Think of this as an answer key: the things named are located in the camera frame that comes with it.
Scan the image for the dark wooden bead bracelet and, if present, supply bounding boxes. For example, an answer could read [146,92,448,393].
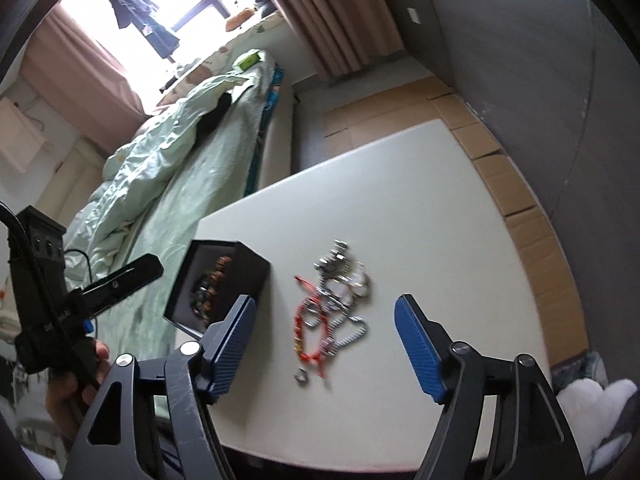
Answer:
[192,254,236,321]

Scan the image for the dark grey wardrobe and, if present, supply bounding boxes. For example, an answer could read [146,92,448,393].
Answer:
[366,0,640,376]

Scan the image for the light green duvet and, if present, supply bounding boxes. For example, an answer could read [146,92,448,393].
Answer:
[63,75,248,275]

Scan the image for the black garment on bed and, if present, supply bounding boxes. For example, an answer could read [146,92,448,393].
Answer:
[196,92,232,136]

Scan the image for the person's left hand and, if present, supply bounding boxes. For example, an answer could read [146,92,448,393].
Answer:
[44,340,111,441]

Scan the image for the pink curtain left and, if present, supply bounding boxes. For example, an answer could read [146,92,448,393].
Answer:
[20,4,148,154]

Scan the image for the green bed sheet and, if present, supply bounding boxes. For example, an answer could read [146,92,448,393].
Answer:
[65,50,283,359]

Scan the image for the pink curtain right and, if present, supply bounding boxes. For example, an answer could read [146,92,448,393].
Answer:
[271,0,405,79]

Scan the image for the patterned window seat cushion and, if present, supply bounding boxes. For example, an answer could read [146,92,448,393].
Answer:
[156,11,284,107]

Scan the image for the silver ball chain necklace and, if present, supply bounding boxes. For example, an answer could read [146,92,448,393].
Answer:
[301,237,374,356]

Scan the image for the orange plush toy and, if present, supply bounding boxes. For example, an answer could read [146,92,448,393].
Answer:
[224,8,256,32]

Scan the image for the white low table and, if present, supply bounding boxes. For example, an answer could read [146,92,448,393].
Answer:
[196,120,548,472]

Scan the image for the green box on bed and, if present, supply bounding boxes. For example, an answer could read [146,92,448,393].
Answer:
[234,51,262,73]

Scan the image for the cream padded headboard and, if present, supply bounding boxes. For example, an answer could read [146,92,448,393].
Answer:
[35,139,105,228]

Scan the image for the black jewelry box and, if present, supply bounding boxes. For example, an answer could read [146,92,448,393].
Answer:
[164,240,270,338]

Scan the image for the beige hanging towel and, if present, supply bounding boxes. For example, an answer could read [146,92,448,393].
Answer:
[0,98,46,174]

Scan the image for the white wall switch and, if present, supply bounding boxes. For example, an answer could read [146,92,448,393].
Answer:
[407,8,421,25]

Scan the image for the pink curtain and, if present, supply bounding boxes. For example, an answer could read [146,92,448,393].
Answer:
[20,4,148,154]
[271,0,405,79]

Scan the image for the white fluffy slipper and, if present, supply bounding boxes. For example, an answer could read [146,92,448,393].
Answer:
[556,378,639,474]

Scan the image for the flattened cardboard floor sheets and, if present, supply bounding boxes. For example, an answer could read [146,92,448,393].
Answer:
[322,76,589,367]

